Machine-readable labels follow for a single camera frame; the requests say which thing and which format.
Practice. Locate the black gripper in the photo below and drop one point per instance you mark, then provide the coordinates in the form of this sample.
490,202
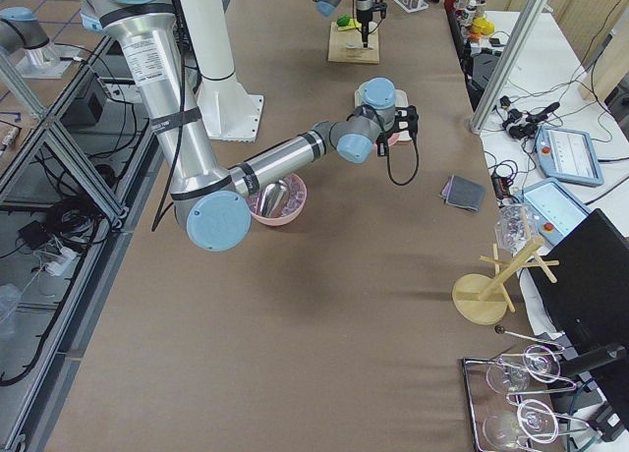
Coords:
365,18
382,147

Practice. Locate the green lime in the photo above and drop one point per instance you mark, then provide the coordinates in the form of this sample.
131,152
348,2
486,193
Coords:
343,20

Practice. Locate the black monitor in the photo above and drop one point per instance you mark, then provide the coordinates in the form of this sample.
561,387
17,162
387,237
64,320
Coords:
588,302

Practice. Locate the yellow plastic cup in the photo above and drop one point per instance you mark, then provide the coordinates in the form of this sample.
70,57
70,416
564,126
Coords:
482,26

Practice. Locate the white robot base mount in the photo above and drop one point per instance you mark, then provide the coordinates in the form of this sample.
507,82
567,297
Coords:
227,111

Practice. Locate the large pink ice bowl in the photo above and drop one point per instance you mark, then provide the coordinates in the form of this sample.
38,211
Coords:
295,205

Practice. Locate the wooden mug tree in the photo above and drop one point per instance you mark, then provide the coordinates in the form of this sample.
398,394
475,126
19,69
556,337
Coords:
484,300

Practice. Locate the top green bowl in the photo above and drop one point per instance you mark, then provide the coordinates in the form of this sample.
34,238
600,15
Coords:
359,94

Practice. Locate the teach pendant tablet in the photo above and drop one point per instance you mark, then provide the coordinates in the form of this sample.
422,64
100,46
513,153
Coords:
568,156
557,212

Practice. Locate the yellow plastic spoon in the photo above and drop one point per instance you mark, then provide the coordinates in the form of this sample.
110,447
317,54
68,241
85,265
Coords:
351,25

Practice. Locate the white ceramic spoon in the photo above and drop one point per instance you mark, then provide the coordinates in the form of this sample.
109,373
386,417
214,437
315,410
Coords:
357,46

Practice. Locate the bamboo cutting board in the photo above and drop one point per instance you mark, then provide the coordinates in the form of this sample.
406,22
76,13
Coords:
337,53

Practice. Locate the grey folded cloth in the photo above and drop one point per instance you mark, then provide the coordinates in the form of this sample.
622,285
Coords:
463,193

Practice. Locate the wine glass rack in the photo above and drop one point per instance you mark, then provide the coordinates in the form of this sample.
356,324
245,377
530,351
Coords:
508,401

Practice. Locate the aluminium frame post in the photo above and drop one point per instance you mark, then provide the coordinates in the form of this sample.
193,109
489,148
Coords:
518,37

